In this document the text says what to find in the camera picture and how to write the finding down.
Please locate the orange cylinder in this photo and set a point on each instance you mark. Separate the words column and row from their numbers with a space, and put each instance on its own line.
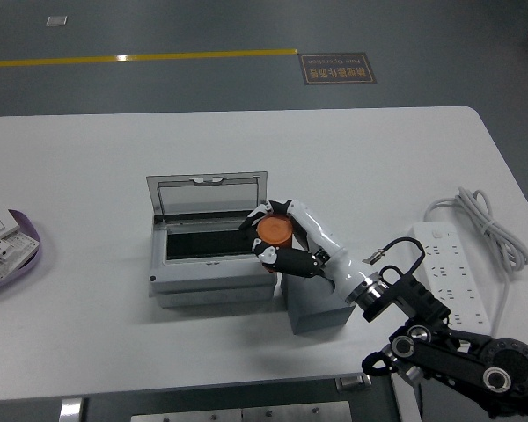
column 275, row 230

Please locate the white perforated block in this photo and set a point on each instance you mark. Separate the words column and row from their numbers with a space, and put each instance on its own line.
column 15, row 246

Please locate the grey cube with round hole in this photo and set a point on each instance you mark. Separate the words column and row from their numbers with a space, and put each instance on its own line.
column 317, row 316

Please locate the grey box with clear flap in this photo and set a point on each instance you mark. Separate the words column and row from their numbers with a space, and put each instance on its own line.
column 211, row 281

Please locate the small silver floor plate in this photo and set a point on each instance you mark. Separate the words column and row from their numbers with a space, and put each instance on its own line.
column 56, row 21

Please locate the yellow floor tape line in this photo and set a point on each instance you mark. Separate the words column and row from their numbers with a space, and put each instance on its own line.
column 158, row 57

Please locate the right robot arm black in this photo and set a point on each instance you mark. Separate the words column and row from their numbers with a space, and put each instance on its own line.
column 449, row 351

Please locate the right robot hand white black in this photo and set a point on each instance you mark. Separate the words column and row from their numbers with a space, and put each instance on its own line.
column 330, row 246

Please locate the purple tray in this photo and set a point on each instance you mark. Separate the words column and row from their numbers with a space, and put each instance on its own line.
column 26, row 222

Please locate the grey metal base plate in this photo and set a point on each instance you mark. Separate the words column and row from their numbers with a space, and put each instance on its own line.
column 242, row 414

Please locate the brown floor sign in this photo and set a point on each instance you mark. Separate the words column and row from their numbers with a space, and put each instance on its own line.
column 338, row 69

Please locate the silver table bracket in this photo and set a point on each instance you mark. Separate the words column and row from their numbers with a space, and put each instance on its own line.
column 354, row 382

